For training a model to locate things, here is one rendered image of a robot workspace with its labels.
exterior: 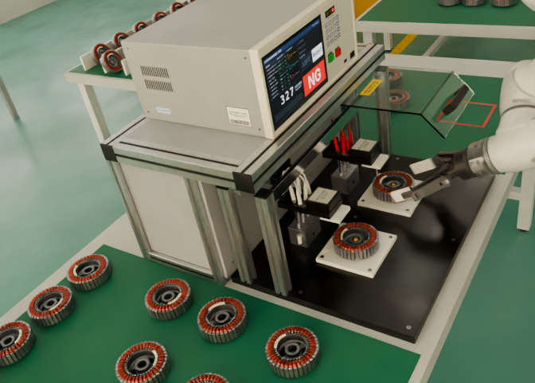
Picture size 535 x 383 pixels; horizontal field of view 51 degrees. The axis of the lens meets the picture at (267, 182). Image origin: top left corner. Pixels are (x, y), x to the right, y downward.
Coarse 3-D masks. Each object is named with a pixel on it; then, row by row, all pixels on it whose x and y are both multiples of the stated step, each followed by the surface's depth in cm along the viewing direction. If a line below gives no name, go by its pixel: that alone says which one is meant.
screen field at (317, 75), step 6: (318, 66) 132; (324, 66) 135; (312, 72) 130; (318, 72) 133; (324, 72) 135; (306, 78) 128; (312, 78) 131; (318, 78) 133; (324, 78) 136; (306, 84) 129; (312, 84) 131; (306, 90) 129; (312, 90) 132
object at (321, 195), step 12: (288, 192) 142; (312, 192) 137; (324, 192) 136; (336, 192) 135; (288, 204) 138; (312, 204) 134; (324, 204) 132; (336, 204) 135; (300, 216) 143; (324, 216) 133; (336, 216) 134
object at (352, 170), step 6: (348, 168) 160; (354, 168) 159; (336, 174) 158; (342, 174) 158; (348, 174) 157; (354, 174) 160; (336, 180) 158; (342, 180) 157; (348, 180) 157; (354, 180) 160; (336, 186) 159; (342, 186) 158; (348, 186) 157; (342, 192) 159; (348, 192) 158
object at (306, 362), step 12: (276, 336) 119; (288, 336) 119; (300, 336) 118; (312, 336) 117; (276, 348) 117; (288, 348) 117; (300, 348) 118; (312, 348) 115; (276, 360) 114; (288, 360) 113; (300, 360) 113; (312, 360) 113; (276, 372) 114; (288, 372) 113; (300, 372) 112
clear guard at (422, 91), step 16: (368, 80) 149; (384, 80) 148; (400, 80) 146; (416, 80) 144; (432, 80) 143; (448, 80) 142; (352, 96) 143; (368, 96) 142; (384, 96) 140; (400, 96) 139; (416, 96) 137; (432, 96) 136; (448, 96) 139; (464, 96) 143; (400, 112) 133; (416, 112) 131; (432, 112) 132; (448, 128) 133
